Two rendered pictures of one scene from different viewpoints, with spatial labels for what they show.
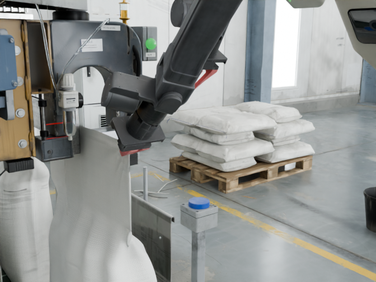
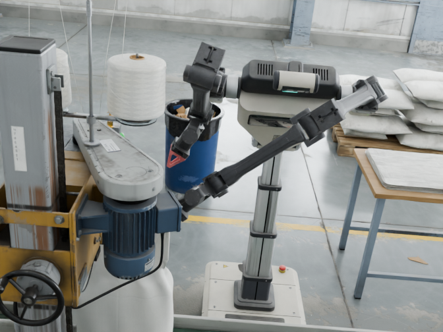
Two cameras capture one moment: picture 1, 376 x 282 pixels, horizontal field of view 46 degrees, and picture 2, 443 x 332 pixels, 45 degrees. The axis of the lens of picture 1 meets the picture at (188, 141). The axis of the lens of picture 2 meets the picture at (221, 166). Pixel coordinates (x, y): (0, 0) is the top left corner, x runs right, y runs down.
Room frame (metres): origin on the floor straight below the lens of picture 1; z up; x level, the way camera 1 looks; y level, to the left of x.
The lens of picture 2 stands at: (-0.18, 1.37, 2.09)
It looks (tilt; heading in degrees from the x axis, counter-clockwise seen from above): 26 degrees down; 306
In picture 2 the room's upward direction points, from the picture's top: 5 degrees clockwise
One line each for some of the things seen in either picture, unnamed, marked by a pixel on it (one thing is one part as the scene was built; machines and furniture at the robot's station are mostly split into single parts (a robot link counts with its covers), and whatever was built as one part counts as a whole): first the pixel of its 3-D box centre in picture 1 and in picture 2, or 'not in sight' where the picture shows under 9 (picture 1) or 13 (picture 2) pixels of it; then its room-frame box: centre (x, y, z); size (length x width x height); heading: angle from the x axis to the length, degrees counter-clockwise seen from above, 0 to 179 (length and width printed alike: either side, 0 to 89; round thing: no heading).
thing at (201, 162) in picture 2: not in sight; (191, 147); (2.32, -1.69, 0.32); 0.51 x 0.48 x 0.65; 127
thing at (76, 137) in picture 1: (72, 128); not in sight; (1.09, 0.29, 1.08); 0.03 x 0.01 x 0.13; 127
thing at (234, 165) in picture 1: (217, 156); not in sight; (4.04, -0.28, 0.20); 0.66 x 0.44 x 0.12; 37
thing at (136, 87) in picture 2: not in sight; (136, 86); (0.88, 0.33, 1.61); 0.17 x 0.17 x 0.17
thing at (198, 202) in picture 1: (198, 204); not in sight; (1.18, -0.03, 0.84); 0.06 x 0.06 x 0.02
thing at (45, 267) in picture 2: not in sight; (37, 280); (0.87, 0.70, 1.14); 0.11 x 0.06 x 0.11; 37
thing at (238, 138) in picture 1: (217, 131); not in sight; (4.06, -0.28, 0.44); 0.66 x 0.42 x 0.14; 31
